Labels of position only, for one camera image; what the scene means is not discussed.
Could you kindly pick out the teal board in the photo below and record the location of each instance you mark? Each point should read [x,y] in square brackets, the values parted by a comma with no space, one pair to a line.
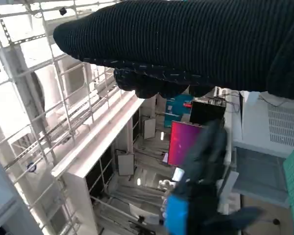
[176,105]

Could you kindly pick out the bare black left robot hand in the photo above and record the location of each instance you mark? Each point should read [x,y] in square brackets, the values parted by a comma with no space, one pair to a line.
[201,191]

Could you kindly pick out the black monitor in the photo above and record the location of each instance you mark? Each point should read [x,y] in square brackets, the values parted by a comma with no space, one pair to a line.
[205,111]

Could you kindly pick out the white framed screen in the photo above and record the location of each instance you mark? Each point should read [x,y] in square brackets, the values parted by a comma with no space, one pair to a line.
[149,128]
[125,164]

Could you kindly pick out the white mesh front cabinet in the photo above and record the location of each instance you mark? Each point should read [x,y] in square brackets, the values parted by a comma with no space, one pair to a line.
[254,122]

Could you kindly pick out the monitor with pink screen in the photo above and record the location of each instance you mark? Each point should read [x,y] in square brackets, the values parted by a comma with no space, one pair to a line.
[181,142]

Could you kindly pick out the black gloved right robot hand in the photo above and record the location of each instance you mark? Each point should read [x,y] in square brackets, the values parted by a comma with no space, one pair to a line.
[186,41]

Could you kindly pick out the long white shelf unit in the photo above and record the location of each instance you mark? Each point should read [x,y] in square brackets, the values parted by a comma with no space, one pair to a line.
[100,137]

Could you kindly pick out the small black ceiling camera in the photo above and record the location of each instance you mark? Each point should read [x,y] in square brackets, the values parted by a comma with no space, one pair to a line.
[62,11]

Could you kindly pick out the round blue sign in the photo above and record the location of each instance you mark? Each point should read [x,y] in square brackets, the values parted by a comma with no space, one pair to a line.
[31,167]

